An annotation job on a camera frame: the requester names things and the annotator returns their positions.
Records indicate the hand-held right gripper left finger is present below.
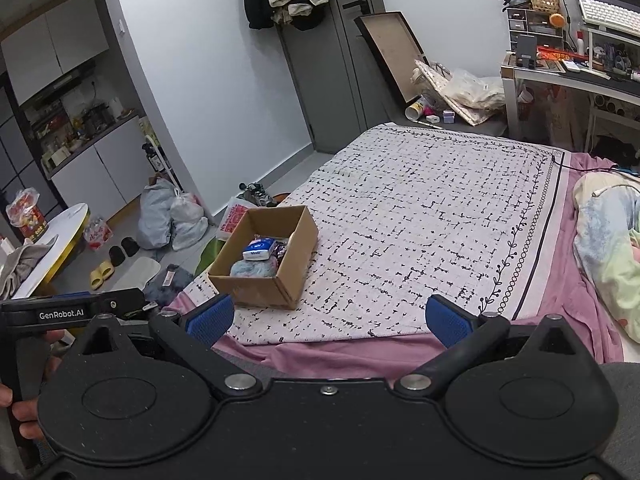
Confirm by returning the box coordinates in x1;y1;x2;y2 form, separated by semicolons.
75;292;263;398

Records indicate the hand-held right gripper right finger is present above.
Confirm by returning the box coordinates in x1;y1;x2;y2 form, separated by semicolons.
394;294;577;397

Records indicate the blue fluffy cloth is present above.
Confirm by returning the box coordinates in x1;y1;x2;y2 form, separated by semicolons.
230;255;279;279

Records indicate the blue white tissue pack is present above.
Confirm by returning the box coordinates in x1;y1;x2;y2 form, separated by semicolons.
243;237;277;262

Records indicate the brown cardboard box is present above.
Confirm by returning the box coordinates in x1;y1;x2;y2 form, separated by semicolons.
207;205;320;311

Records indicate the person's left hand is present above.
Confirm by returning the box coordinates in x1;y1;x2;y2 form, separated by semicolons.
0;382;47;443

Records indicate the grey cloth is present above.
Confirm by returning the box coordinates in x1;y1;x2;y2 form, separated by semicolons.
0;237;61;301

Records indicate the round white yellow table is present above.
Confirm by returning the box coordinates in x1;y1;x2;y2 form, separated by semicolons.
0;203;91;301

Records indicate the clear red drink pack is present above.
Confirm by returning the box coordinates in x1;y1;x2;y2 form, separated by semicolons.
82;216;113;251

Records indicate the red snack bag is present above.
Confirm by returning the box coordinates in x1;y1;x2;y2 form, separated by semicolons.
5;187;48;242

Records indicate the red white printed bag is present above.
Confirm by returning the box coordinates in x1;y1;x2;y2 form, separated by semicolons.
216;197;253;241

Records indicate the white plastic bag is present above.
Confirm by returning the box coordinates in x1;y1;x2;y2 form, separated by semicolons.
170;192;210;252

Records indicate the grey plastic bag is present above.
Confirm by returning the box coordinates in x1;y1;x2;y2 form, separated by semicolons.
136;180;177;250

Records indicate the white black printed blanket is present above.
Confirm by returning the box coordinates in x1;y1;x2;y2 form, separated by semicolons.
210;122;573;346

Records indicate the pair of sneakers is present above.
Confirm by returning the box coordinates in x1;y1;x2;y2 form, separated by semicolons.
239;182;278;208

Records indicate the cluttered kitchen counter cabinet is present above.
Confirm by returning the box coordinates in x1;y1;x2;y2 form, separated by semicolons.
20;95;151;208

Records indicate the pastel floral quilt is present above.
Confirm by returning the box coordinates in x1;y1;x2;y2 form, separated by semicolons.
572;170;640;346

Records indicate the pile of clear bags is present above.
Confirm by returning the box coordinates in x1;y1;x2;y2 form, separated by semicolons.
412;59;507;127

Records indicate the grey door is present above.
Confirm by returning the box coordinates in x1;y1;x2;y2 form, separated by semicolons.
277;0;386;153

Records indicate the white desk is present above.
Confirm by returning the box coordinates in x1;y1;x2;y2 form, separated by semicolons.
501;52;640;153

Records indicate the grey drawer organizer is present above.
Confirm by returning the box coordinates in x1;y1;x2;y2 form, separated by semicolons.
506;7;565;51

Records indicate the white keyboard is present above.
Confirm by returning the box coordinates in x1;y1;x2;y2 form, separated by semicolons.
577;0;640;38

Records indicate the white wire rack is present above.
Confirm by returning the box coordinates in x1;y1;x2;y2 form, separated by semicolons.
142;132;183;196

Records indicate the white wall cabinet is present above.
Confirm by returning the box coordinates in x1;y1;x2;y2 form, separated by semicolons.
0;0;111;106

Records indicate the wooden picture frame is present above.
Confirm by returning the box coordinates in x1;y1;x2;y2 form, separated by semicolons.
354;11;431;106

